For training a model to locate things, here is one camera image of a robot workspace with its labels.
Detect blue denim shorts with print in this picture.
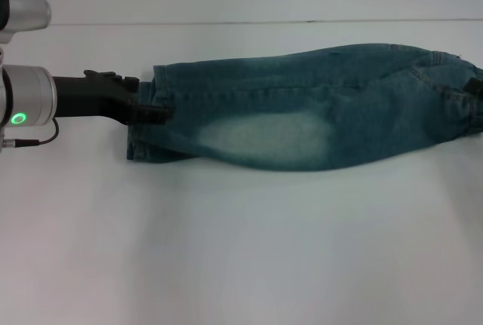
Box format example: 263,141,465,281
126,41,483,172

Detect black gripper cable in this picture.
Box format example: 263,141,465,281
17,118,60,147

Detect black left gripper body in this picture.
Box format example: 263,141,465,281
52,69,137,127

